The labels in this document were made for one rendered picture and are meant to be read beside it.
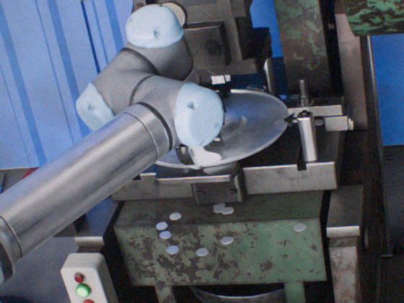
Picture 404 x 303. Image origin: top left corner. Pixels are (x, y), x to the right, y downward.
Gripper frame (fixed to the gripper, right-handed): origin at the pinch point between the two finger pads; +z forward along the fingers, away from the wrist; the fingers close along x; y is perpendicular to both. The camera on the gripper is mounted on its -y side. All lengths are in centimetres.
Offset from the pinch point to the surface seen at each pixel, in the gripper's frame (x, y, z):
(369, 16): 8.3, 32.2, -22.6
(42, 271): 36, -79, 105
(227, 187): 3.8, 2.4, 13.9
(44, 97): 109, -91, 104
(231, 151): 3.9, 5.5, 3.1
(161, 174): -1.2, -6.1, 1.0
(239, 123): 12.7, 5.8, 6.6
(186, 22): 25.0, -1.5, -8.5
